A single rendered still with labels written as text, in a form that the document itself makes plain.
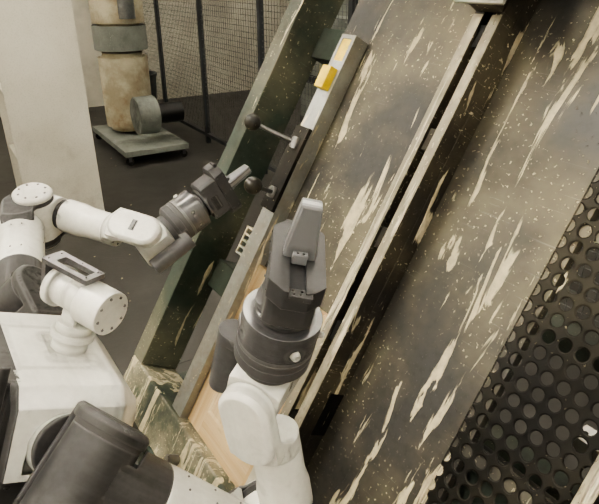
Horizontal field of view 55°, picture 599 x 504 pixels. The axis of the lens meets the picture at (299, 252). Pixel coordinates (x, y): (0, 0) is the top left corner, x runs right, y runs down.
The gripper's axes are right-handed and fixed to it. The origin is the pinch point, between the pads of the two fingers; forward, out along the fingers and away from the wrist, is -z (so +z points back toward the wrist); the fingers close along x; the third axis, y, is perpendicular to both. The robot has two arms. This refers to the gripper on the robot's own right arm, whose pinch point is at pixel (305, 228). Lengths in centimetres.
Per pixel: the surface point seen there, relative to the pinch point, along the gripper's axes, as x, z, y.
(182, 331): 66, 84, -16
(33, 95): 366, 169, -173
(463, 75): 48, -4, 25
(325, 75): 77, 10, 6
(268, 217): 63, 40, 0
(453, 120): 44, 2, 25
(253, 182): 57, 29, -5
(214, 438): 32, 80, -3
